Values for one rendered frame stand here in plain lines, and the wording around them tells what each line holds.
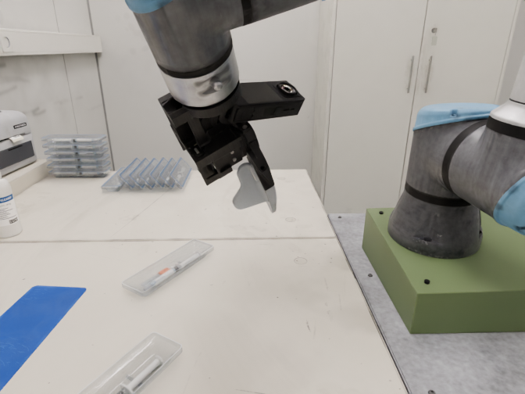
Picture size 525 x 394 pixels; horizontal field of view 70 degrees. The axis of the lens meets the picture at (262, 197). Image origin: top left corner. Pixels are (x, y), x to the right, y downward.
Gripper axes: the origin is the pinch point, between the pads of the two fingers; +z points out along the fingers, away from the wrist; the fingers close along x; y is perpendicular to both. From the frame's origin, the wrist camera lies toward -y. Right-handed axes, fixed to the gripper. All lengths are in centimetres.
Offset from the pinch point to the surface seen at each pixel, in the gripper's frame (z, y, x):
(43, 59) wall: 63, 33, -155
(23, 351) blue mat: 3.5, 40.3, 3.2
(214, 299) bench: 13.9, 15.2, 8.8
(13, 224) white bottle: 20, 45, -34
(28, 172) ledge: 38, 46, -65
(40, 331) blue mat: 6.0, 38.7, 0.7
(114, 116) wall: 134, 23, -180
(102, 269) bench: 17.0, 30.7, -9.6
